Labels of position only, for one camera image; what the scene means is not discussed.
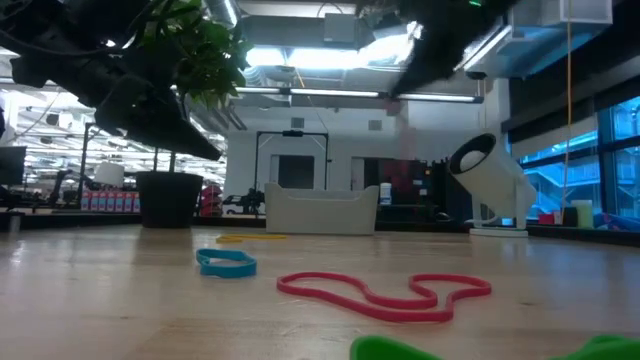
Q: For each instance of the white canister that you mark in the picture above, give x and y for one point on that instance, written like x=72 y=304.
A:
x=385 y=194

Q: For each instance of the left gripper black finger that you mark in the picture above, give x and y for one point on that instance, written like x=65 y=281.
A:
x=160 y=110
x=140 y=127

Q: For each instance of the row of pink boxes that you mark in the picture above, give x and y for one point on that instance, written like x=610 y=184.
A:
x=110 y=201

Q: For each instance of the yellow rubber band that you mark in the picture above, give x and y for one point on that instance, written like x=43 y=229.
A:
x=230 y=239

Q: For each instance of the blue rubber band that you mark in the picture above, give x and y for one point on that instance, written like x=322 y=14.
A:
x=227 y=272

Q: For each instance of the green plant in black pot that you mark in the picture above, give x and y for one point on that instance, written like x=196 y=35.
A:
x=170 y=200

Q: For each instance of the black monitor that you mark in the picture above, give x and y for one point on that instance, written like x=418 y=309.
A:
x=11 y=165

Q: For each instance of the red stacked object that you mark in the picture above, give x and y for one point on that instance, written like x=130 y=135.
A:
x=211 y=200

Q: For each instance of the green cup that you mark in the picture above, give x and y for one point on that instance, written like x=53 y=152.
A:
x=583 y=215

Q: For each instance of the long ceiling tube light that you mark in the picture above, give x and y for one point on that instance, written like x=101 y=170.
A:
x=340 y=93

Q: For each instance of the black background robot arm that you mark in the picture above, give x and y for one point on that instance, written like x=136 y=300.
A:
x=247 y=202
x=65 y=185

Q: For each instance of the black metal frame stand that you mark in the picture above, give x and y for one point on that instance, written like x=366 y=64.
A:
x=256 y=160

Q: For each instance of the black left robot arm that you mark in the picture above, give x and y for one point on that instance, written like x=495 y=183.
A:
x=40 y=20

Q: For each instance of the white plastic bin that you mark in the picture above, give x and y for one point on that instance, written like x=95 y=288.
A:
x=320 y=215

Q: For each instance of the small red box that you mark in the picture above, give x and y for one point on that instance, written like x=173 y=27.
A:
x=546 y=219

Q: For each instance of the white cylindrical spotlight lamp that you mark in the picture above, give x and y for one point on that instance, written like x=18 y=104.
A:
x=495 y=180

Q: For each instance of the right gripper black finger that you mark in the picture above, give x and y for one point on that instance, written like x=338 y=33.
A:
x=465 y=35
x=430 y=25

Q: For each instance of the green rubber band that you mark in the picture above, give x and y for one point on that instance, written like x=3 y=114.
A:
x=380 y=350

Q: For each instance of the black cabinet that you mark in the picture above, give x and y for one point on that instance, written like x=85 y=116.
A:
x=415 y=185

